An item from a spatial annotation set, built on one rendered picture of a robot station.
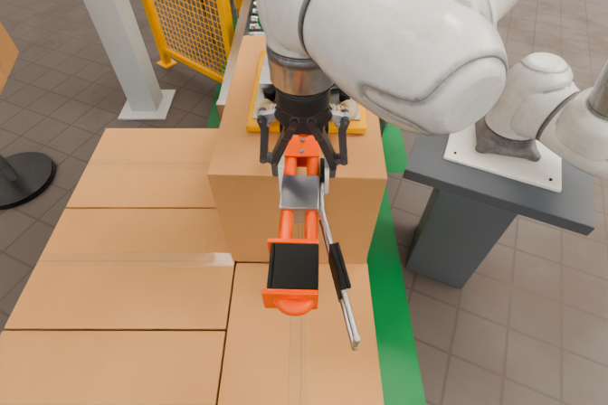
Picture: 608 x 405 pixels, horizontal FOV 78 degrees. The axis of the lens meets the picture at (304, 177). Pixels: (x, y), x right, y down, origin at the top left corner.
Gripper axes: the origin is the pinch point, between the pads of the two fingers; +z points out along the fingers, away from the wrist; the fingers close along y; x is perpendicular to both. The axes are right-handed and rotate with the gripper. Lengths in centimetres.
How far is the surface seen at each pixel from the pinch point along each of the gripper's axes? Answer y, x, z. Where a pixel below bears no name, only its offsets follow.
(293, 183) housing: 1.6, 3.6, -2.7
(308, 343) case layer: -1, 13, 52
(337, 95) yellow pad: -7.3, -36.1, 9.7
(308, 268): -1.4, 19.3, -3.6
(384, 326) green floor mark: -32, -11, 107
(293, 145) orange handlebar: 2.1, -5.4, -2.4
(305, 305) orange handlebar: -1.1, 23.6, -2.1
